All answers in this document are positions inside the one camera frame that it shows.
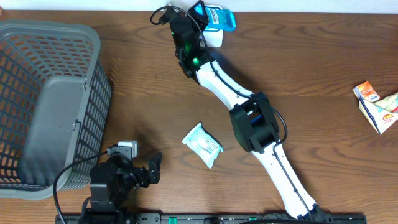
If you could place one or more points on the yellow snack chips bag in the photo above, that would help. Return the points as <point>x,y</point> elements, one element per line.
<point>381,114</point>

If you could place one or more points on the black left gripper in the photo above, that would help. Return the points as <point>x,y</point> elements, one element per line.
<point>153,175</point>

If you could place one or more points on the teal mouthwash bottle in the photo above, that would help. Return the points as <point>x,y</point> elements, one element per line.
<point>228,21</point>

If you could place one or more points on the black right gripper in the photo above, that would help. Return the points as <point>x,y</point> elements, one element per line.
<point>194,18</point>

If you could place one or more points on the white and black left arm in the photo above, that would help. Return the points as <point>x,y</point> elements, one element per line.
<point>111,207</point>

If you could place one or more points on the grey plastic mesh basket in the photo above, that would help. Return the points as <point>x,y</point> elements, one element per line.
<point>54,103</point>

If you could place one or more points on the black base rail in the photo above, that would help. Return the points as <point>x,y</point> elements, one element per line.
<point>155,218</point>

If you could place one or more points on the light blue candy packet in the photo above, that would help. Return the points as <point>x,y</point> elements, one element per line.
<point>203,144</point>

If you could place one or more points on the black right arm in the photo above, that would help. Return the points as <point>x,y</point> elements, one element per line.
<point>255,121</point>

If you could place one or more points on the orange small box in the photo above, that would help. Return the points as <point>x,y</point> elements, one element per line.
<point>366,92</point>

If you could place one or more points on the white barcode scanner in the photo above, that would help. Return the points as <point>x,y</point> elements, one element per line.
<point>213,32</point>

